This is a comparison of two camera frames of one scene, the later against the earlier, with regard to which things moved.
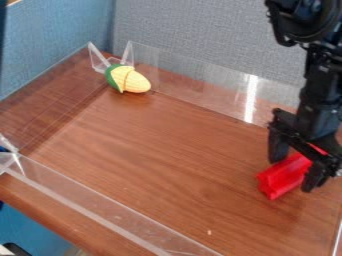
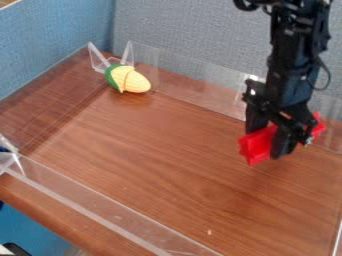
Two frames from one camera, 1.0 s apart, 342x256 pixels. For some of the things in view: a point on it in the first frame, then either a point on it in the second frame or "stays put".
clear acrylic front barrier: [116, 216] stays put
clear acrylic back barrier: [236, 94] stays put
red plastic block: [285, 175] → [255, 144]
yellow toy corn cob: [127, 79] stays put
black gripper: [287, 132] → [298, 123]
